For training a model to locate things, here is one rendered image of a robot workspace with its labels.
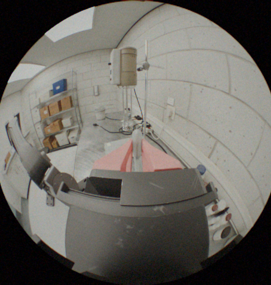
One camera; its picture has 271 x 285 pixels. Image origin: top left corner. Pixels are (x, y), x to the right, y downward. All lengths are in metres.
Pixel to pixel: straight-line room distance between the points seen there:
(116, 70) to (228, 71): 0.51
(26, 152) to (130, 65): 0.49
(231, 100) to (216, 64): 0.18
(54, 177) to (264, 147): 0.61
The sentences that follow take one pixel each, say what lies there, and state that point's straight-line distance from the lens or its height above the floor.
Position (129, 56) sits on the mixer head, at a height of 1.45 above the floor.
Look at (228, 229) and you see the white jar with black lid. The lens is 0.53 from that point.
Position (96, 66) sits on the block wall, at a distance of 2.58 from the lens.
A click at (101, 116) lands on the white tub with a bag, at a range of 1.17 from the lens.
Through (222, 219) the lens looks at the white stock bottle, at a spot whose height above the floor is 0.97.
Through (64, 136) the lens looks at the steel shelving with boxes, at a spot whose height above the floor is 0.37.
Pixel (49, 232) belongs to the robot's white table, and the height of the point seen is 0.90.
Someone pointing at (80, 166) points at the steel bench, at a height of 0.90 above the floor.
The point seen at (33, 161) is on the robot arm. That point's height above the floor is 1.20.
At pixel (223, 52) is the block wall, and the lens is 0.54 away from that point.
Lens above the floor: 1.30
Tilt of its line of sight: 35 degrees down
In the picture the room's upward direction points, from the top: 1 degrees clockwise
